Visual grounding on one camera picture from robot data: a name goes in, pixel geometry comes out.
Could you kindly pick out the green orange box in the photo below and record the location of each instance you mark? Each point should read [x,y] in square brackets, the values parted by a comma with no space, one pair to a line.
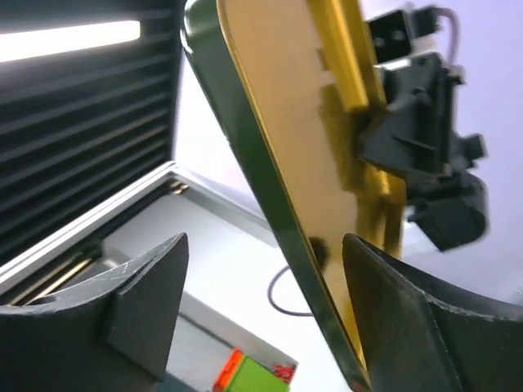
[241,373]

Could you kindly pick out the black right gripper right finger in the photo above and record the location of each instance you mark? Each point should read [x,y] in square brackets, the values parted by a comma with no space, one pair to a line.
[421,333]

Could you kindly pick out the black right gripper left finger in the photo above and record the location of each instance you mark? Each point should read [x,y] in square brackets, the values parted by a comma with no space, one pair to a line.
[111,332]

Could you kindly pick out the aluminium table frame rail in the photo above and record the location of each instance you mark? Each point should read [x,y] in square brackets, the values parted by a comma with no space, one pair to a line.
[92,228]

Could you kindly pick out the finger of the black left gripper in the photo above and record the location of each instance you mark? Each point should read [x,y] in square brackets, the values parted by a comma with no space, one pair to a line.
[407,143]

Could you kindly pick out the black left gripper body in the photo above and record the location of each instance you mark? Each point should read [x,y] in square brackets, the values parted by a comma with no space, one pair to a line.
[449,209]

